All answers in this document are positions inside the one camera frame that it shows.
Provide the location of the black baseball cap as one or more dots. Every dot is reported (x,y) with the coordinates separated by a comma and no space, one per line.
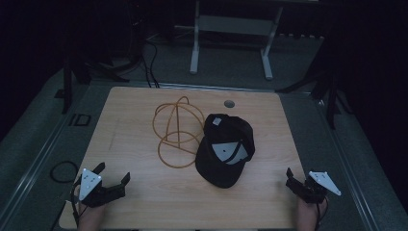
(218,170)

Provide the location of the person's left hand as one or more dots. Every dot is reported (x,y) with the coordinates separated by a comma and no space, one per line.
(91,218)

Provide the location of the grey round table grommet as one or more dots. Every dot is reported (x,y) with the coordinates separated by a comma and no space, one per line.
(229,103)

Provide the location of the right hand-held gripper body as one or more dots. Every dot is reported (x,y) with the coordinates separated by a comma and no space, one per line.
(316,191)

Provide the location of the person's right hand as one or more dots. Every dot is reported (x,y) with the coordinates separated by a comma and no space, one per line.
(309,216)

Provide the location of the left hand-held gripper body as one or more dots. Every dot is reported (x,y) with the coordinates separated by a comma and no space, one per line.
(96,194)

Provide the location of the black tripod stand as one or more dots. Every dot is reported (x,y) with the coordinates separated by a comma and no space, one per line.
(327,86)
(80,69)

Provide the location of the white metal stand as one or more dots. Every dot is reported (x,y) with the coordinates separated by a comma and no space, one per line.
(231,25)

